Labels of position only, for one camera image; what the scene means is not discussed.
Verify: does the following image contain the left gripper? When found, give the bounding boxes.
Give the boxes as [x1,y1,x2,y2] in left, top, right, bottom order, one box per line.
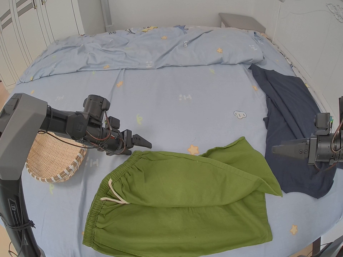
[97,128,153,157]

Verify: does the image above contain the green shorts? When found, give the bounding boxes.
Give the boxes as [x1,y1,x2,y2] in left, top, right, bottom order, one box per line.
[82,136,283,257]

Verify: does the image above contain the grey vertical wall pipe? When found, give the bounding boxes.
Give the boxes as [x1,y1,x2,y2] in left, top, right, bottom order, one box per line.
[98,0,113,27]

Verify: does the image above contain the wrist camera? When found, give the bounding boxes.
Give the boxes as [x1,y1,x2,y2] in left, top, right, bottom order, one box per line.
[314,113,333,136]
[107,116,120,131]

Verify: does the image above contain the white wardrobe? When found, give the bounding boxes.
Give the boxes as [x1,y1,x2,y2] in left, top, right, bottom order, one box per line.
[0,0,85,88]

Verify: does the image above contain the pale blue quilt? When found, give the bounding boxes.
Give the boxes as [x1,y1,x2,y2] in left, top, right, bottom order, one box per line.
[18,24,266,83]

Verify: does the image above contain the dark blue garment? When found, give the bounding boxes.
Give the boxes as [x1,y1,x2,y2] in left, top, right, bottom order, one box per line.
[248,63,343,200]

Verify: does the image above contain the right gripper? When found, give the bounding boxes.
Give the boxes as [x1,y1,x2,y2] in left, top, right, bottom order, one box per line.
[271,133,336,166]

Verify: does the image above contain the grey bedside table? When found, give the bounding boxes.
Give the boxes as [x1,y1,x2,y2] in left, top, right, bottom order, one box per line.
[218,12,266,34]

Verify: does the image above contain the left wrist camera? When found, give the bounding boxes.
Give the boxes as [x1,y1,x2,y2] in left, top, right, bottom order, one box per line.
[107,116,120,131]

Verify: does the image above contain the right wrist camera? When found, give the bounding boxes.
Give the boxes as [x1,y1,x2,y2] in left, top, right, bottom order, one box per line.
[314,113,333,136]

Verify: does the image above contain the round woven basket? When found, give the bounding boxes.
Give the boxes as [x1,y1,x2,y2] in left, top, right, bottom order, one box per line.
[25,131,88,183]

